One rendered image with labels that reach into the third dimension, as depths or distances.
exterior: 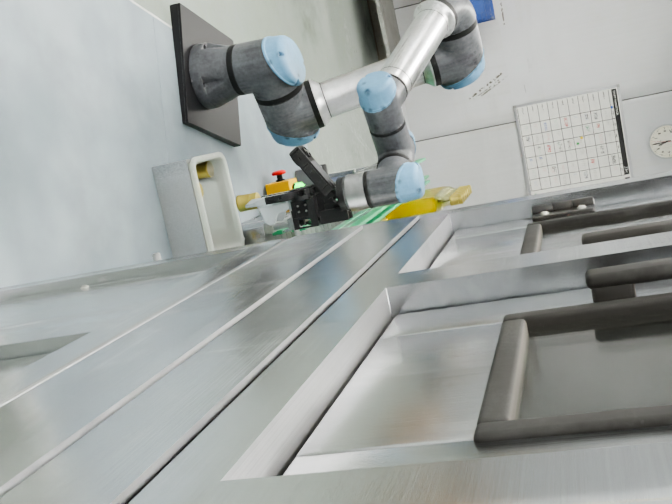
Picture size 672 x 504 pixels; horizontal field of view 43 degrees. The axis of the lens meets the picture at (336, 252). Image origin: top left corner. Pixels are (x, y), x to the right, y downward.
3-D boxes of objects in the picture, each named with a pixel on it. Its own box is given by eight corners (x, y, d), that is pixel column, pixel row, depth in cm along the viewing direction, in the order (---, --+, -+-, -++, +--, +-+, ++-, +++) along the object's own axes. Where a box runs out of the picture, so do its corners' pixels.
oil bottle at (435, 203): (386, 221, 304) (463, 207, 296) (383, 206, 303) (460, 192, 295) (389, 218, 309) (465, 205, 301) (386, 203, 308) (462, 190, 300)
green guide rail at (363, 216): (279, 267, 192) (312, 262, 190) (278, 263, 192) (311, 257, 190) (411, 180, 358) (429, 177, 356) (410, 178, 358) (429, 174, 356)
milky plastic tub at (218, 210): (178, 272, 173) (216, 266, 171) (152, 165, 170) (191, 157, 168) (211, 255, 190) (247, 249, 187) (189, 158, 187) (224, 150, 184)
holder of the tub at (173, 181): (182, 297, 174) (216, 292, 172) (151, 166, 171) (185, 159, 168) (215, 278, 191) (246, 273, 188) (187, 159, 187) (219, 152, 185)
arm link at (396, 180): (427, 180, 171) (425, 207, 165) (375, 190, 175) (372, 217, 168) (417, 150, 166) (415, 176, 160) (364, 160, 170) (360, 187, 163)
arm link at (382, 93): (473, -37, 187) (392, 91, 158) (482, 8, 194) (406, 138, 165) (425, -33, 193) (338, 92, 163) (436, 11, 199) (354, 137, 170)
